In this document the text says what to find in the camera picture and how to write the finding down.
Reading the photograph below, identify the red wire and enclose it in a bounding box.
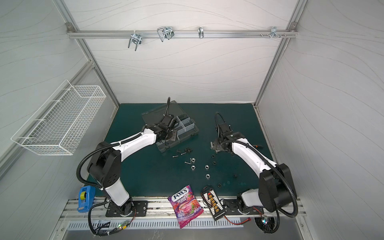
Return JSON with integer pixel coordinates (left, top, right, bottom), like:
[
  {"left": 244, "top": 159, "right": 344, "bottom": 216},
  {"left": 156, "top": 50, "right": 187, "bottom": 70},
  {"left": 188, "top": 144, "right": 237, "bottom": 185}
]
[{"left": 224, "top": 214, "right": 252, "bottom": 226}]

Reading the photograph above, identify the aluminium top crossbar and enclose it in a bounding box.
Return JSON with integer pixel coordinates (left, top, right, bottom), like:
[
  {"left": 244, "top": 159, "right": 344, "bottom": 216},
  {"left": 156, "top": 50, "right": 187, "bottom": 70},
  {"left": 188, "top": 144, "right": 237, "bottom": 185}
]
[{"left": 67, "top": 29, "right": 299, "bottom": 39}]

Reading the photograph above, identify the black parallel charging board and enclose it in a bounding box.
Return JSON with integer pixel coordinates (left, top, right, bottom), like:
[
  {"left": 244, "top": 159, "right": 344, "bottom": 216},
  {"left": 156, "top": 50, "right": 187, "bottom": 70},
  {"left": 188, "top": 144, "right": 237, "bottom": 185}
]
[{"left": 201, "top": 186, "right": 226, "bottom": 221}]

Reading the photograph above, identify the small silver bracket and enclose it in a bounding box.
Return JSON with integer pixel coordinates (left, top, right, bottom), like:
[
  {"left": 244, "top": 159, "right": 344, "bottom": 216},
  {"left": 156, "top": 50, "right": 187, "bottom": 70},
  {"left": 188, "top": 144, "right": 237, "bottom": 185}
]
[{"left": 198, "top": 27, "right": 204, "bottom": 39}]

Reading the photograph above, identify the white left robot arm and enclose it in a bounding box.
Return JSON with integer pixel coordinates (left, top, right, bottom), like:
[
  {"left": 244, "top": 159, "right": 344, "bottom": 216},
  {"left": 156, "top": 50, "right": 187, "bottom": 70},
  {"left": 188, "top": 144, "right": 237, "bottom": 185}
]
[{"left": 76, "top": 114, "right": 177, "bottom": 216}]

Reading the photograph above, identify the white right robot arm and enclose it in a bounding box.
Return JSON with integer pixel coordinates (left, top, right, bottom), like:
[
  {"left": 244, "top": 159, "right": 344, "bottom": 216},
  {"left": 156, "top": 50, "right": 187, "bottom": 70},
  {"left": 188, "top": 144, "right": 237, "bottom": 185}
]
[{"left": 211, "top": 123, "right": 299, "bottom": 218}]

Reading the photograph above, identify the blue tape dispenser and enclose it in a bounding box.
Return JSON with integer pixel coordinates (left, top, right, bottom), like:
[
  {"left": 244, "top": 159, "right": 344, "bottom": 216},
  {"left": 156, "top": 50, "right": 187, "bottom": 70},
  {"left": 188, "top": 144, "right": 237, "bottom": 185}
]
[{"left": 77, "top": 186, "right": 96, "bottom": 213}]

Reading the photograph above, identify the silver U-bolt clamp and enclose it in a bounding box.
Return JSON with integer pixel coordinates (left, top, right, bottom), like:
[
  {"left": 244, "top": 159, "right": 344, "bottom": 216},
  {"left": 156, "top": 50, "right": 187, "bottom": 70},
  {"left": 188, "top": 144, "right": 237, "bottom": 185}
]
[{"left": 128, "top": 33, "right": 142, "bottom": 51}]

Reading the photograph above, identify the black cable bundle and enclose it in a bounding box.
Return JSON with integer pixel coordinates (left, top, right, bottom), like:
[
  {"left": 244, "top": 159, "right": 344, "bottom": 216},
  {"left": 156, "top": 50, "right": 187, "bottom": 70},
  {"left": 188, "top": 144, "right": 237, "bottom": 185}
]
[{"left": 87, "top": 199, "right": 137, "bottom": 238}]

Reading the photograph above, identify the aluminium corner frame post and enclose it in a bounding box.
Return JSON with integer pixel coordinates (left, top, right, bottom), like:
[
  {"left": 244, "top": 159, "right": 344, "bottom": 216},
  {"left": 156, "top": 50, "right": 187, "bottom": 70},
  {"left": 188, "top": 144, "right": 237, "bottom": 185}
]
[{"left": 254, "top": 0, "right": 308, "bottom": 108}]

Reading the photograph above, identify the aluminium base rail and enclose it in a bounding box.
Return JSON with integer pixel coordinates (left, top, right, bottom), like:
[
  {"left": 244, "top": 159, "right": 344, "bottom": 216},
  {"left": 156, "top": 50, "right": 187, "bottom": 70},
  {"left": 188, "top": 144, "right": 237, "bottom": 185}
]
[{"left": 59, "top": 196, "right": 307, "bottom": 223}]

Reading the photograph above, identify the clear plastic organizer box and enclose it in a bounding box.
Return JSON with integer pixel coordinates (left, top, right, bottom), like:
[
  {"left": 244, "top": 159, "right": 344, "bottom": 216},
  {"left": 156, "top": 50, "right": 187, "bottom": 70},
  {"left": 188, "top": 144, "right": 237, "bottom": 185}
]
[{"left": 142, "top": 99, "right": 199, "bottom": 153}]

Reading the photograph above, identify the purple Fox's candy bag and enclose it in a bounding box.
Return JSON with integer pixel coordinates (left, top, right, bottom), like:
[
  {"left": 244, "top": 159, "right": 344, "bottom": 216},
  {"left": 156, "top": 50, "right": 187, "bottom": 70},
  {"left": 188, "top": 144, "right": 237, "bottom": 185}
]
[{"left": 168, "top": 185, "right": 204, "bottom": 229}]

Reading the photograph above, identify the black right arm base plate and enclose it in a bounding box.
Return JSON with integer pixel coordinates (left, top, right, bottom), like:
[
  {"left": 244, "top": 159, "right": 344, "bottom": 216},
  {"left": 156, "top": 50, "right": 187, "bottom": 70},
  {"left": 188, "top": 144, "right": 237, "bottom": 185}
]
[{"left": 221, "top": 199, "right": 264, "bottom": 216}]

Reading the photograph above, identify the green table mat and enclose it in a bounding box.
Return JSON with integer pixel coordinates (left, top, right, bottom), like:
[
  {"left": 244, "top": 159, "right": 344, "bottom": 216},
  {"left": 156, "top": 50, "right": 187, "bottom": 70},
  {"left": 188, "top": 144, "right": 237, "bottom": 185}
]
[{"left": 121, "top": 104, "right": 272, "bottom": 197}]

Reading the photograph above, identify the silver double U-bolt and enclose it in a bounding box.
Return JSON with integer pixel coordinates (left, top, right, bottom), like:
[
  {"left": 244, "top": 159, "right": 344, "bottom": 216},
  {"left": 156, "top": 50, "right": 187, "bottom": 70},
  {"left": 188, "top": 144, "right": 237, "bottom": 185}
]
[{"left": 157, "top": 26, "right": 175, "bottom": 42}]

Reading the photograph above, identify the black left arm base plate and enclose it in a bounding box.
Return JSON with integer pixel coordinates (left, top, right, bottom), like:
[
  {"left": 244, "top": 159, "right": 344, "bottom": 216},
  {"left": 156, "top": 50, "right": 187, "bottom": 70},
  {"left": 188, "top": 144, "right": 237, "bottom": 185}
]
[{"left": 106, "top": 201, "right": 149, "bottom": 218}]

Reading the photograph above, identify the white wire basket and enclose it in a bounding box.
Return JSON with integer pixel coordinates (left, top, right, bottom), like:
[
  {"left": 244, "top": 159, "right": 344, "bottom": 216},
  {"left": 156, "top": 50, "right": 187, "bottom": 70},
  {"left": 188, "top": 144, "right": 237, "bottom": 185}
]
[{"left": 11, "top": 80, "right": 106, "bottom": 156}]

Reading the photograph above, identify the silver corner hook bracket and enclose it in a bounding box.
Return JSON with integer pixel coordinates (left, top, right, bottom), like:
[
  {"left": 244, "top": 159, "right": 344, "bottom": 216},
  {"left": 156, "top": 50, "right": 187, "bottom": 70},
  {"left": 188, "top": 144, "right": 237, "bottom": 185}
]
[{"left": 260, "top": 26, "right": 286, "bottom": 39}]

